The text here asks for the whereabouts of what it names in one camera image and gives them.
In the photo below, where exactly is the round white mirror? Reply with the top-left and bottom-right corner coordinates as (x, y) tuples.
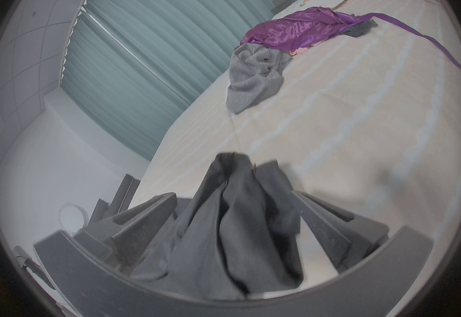
(58, 203), (88, 231)

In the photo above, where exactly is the bed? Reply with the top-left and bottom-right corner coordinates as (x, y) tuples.
(138, 0), (461, 289)

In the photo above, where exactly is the black lace garment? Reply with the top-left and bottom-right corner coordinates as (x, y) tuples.
(340, 18), (377, 39)

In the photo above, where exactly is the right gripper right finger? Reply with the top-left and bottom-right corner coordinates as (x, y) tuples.
(290, 190), (390, 270)

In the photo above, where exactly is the black chest of drawers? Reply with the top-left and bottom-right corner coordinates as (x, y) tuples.
(88, 173), (141, 226)

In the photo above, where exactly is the blue-green curtain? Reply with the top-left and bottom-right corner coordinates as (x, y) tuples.
(82, 0), (279, 104)
(59, 12), (191, 162)

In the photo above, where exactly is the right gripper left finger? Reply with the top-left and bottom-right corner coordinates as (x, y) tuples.
(74, 192), (178, 269)

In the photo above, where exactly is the grey garment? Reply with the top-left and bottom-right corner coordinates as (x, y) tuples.
(226, 43), (294, 114)

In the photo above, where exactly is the purple satin garment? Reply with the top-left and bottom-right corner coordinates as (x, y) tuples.
(239, 6), (461, 69)

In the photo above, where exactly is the black T-shirt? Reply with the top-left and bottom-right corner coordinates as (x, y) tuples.
(130, 152), (305, 301)

